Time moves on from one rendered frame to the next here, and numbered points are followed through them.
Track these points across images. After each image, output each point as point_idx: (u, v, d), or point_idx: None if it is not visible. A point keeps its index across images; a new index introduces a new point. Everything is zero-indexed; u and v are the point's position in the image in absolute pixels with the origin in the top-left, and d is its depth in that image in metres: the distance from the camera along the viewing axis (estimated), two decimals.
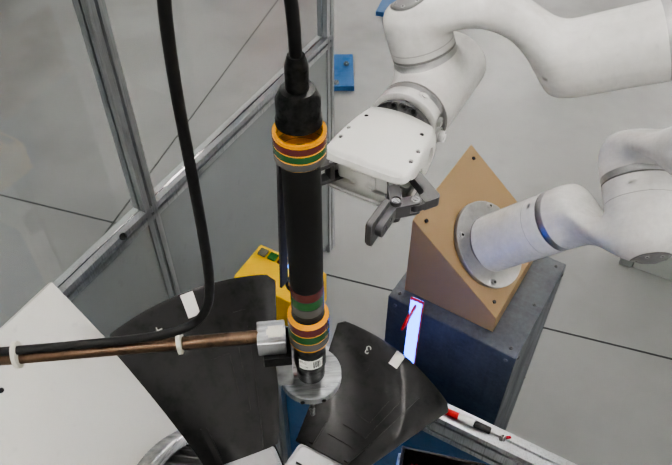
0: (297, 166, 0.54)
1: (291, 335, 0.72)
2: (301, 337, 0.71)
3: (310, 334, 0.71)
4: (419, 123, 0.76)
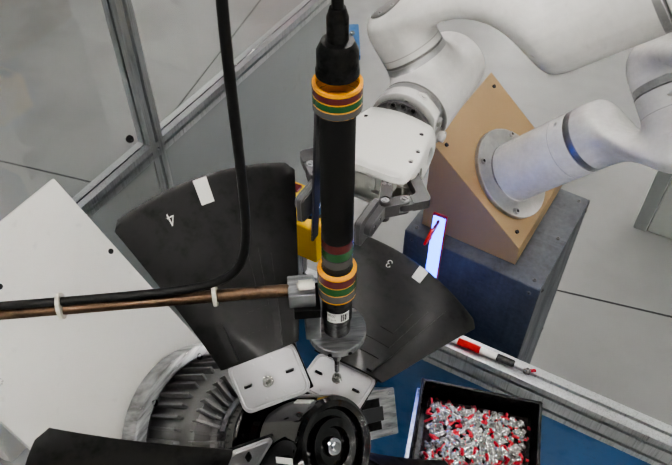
0: (335, 115, 0.58)
1: (321, 288, 0.76)
2: (331, 289, 0.75)
3: (339, 286, 0.74)
4: (419, 123, 0.76)
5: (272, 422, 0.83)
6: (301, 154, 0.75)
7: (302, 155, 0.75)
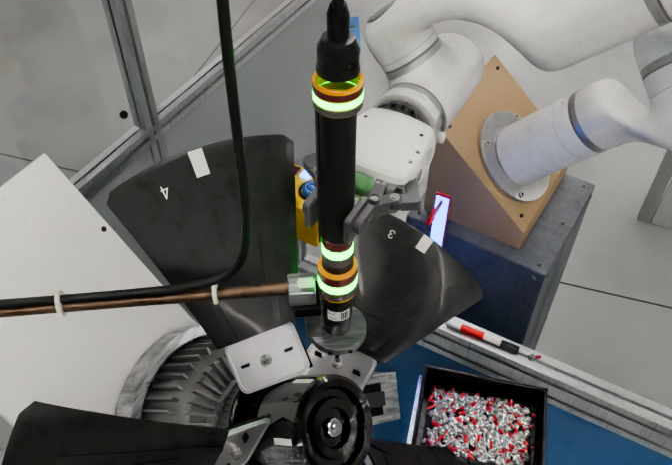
0: (336, 112, 0.58)
1: (322, 286, 0.76)
2: (331, 287, 0.75)
3: (340, 283, 0.74)
4: (419, 124, 0.76)
5: (270, 402, 0.80)
6: (305, 160, 0.74)
7: (306, 161, 0.74)
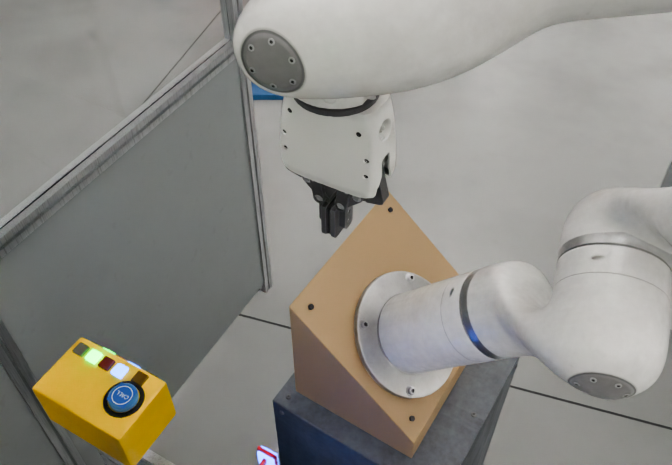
0: None
1: None
2: None
3: None
4: (347, 118, 0.57)
5: None
6: (290, 170, 0.68)
7: (292, 170, 0.68)
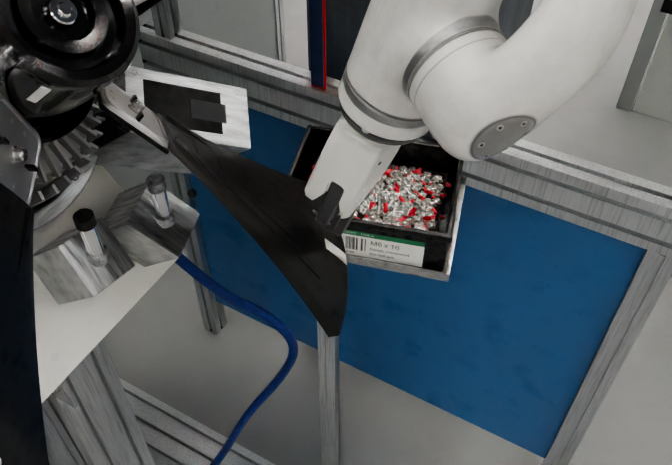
0: None
1: None
2: None
3: None
4: None
5: None
6: (328, 223, 0.63)
7: (329, 221, 0.64)
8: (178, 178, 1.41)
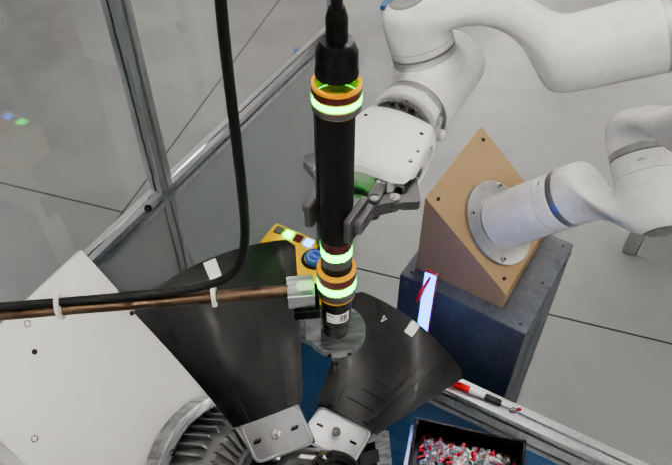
0: (335, 115, 0.58)
1: (321, 288, 0.76)
2: (330, 290, 0.75)
3: (339, 286, 0.74)
4: (419, 122, 0.76)
5: (314, 447, 0.98)
6: (305, 160, 0.74)
7: (306, 161, 0.74)
8: None
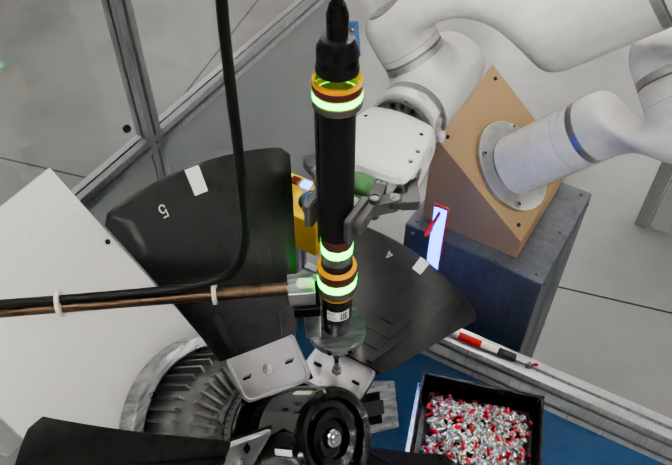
0: (335, 112, 0.58)
1: (321, 286, 0.76)
2: (330, 288, 0.75)
3: (339, 284, 0.74)
4: (418, 123, 0.76)
5: None
6: (305, 160, 0.74)
7: (306, 161, 0.74)
8: None
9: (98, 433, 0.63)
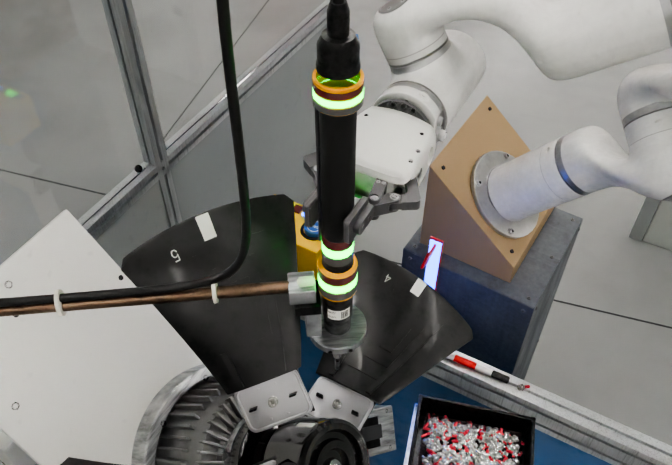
0: (336, 110, 0.58)
1: (322, 284, 0.76)
2: (331, 286, 0.75)
3: (340, 282, 0.74)
4: (419, 122, 0.76)
5: None
6: (305, 160, 0.74)
7: (306, 161, 0.74)
8: None
9: None
